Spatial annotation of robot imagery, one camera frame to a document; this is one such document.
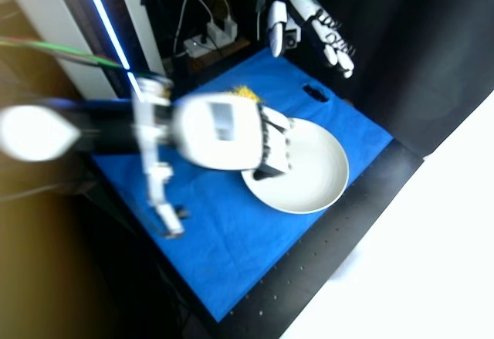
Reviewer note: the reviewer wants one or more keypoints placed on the white round plate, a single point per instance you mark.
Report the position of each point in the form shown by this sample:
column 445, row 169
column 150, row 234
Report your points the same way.
column 316, row 177

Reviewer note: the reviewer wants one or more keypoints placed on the blue-white LED strip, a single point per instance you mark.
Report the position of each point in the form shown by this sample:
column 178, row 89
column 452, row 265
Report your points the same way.
column 106, row 22

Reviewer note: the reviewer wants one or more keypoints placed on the white power strip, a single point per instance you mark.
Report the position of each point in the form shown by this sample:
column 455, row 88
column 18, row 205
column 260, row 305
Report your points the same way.
column 208, row 39

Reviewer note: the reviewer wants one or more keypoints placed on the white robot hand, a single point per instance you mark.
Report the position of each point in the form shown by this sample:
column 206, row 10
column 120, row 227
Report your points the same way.
column 220, row 134
column 328, row 34

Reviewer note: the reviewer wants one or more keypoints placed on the yellow small object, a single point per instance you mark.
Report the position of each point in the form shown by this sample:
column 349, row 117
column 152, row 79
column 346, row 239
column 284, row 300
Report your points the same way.
column 245, row 93

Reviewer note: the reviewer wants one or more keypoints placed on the white pillar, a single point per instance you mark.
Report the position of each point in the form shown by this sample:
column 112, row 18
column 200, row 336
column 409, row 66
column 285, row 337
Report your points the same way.
column 58, row 34

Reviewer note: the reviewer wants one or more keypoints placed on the blue table cloth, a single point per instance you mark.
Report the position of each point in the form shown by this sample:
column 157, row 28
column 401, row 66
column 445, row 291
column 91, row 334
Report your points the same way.
column 216, row 238

